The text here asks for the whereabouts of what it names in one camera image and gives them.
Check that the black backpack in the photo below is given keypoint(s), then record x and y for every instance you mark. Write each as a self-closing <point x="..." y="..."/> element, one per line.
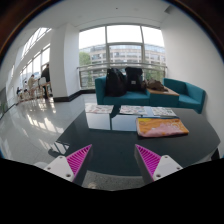
<point x="133" y="78"/>
<point x="115" y="83"/>

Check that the teal sofa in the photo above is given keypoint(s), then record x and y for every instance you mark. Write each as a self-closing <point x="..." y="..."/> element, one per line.
<point x="186" y="96"/>

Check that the black backpack left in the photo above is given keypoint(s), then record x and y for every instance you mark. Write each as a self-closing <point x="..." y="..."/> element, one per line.
<point x="115" y="83"/>

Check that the left magazine on table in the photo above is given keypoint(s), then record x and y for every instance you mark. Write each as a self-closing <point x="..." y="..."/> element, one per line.
<point x="98" y="109"/>

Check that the person in light clothes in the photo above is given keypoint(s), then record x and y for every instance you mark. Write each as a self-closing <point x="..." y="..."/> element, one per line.
<point x="31" y="82"/>

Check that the wooden background table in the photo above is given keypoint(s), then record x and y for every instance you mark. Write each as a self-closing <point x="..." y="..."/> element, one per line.
<point x="42" y="91"/>

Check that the black backpack right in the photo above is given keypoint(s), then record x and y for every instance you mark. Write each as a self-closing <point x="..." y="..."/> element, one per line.
<point x="133" y="78"/>

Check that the right magazine on table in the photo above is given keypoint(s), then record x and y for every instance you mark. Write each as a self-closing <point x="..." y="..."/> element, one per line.
<point x="163" y="111"/>

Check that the wooden sofa side table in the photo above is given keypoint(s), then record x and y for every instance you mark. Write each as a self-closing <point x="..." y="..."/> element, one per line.
<point x="168" y="92"/>

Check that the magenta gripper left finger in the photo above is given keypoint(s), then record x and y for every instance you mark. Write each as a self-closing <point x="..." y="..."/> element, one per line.
<point x="73" y="167"/>

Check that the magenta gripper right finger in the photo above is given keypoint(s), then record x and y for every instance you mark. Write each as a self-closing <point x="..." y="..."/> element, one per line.
<point x="153" y="166"/>

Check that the window railing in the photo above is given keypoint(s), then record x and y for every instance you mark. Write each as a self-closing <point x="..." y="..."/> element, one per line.
<point x="88" y="73"/>

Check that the brown bag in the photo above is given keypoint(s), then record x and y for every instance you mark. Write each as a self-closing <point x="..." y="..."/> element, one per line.
<point x="154" y="84"/>

